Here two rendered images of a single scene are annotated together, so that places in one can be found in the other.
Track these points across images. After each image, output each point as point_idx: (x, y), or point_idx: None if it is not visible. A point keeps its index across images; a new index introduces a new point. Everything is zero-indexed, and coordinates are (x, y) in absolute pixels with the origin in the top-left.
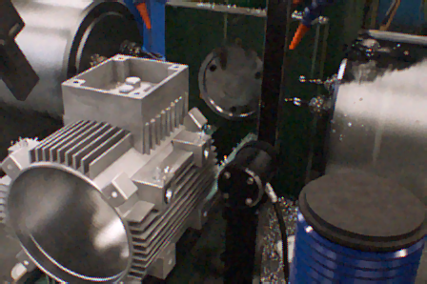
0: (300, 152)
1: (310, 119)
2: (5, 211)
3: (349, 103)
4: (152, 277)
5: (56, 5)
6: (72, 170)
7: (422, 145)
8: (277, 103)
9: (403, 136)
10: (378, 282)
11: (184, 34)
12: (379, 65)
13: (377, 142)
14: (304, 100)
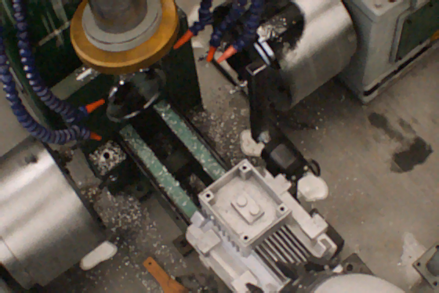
0: (193, 83)
1: (194, 63)
2: None
3: (294, 75)
4: None
5: (42, 199)
6: None
7: (334, 62)
8: (266, 113)
9: (325, 66)
10: None
11: (81, 104)
12: (291, 42)
13: (315, 78)
14: (244, 83)
